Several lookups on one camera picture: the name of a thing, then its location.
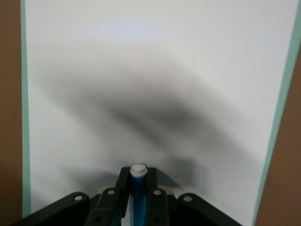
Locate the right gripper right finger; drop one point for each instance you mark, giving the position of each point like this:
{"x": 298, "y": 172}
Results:
{"x": 156, "y": 207}

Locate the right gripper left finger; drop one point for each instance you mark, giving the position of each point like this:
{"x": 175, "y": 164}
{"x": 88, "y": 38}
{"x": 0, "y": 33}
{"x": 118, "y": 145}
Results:
{"x": 110, "y": 204}

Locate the blue marker white cap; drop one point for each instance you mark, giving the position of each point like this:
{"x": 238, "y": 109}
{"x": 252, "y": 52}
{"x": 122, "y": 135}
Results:
{"x": 138, "y": 188}

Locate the mint green clipboard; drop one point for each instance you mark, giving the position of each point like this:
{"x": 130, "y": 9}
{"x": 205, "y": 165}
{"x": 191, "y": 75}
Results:
{"x": 24, "y": 94}

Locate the white paper sheet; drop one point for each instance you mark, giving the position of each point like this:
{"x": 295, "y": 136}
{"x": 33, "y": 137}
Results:
{"x": 150, "y": 47}

